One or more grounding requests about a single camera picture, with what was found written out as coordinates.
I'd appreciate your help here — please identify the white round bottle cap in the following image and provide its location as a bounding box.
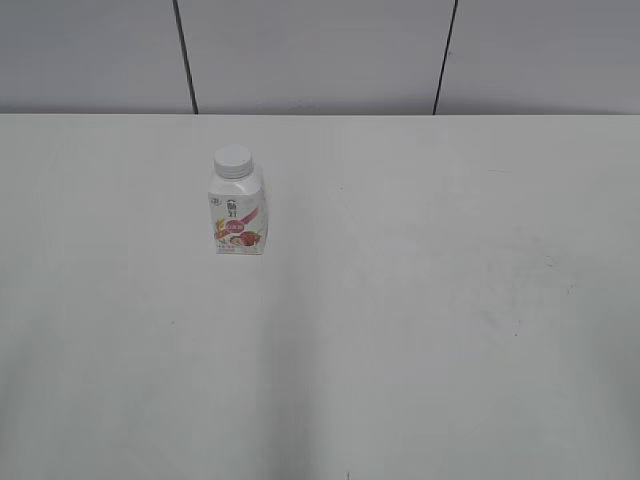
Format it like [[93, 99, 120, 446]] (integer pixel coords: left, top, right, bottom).
[[213, 145, 254, 180]]

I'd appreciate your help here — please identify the white strawberry yogurt drink bottle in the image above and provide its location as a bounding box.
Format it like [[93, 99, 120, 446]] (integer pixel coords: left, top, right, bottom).
[[208, 167, 268, 255]]

